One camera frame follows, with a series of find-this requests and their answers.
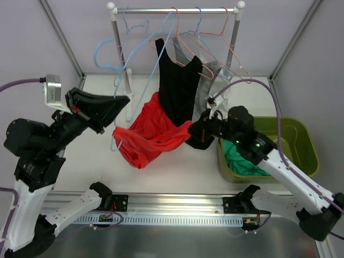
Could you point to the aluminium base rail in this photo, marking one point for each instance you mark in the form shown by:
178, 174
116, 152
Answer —
151, 203

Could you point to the pink hanger under white top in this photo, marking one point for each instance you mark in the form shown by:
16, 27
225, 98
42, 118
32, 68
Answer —
226, 66

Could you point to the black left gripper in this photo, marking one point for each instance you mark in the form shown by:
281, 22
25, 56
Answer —
79, 110

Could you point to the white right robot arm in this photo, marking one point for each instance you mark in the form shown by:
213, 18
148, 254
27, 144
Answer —
315, 209

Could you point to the black tank top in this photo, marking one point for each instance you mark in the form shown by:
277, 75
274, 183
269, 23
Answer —
177, 86

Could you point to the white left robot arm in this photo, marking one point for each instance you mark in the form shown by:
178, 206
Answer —
39, 149

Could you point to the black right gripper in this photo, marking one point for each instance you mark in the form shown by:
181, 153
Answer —
205, 129

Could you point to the pink hanger under black top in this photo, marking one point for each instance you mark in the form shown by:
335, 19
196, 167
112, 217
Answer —
180, 40

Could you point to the red tank top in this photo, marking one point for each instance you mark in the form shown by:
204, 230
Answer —
151, 134

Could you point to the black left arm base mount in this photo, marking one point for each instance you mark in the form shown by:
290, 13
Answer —
119, 203

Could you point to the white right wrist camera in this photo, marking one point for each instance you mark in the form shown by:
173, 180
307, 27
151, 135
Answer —
214, 102

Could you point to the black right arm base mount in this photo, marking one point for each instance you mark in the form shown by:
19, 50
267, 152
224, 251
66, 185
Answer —
235, 204

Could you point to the olive green plastic basket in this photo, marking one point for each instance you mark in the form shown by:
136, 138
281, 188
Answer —
296, 143

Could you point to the aluminium corner frame post right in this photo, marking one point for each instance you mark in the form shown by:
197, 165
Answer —
312, 10

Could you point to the aluminium corner frame post left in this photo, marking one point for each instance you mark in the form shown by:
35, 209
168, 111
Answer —
61, 37

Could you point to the aluminium corner frame post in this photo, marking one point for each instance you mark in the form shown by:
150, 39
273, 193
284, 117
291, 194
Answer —
312, 10
61, 37

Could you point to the light blue hanger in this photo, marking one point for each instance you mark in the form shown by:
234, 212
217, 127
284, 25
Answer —
121, 43

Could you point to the green tank top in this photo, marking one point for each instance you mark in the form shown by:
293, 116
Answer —
238, 164

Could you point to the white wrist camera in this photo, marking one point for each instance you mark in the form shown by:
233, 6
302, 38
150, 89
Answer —
51, 87
214, 102

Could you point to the white tank top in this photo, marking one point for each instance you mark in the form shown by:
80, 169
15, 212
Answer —
221, 81

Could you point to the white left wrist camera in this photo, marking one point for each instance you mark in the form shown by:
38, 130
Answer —
51, 87

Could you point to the grey tank top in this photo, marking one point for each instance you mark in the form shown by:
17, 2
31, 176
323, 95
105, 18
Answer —
204, 84

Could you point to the white slotted cable duct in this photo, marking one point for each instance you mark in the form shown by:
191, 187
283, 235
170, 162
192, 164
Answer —
161, 220

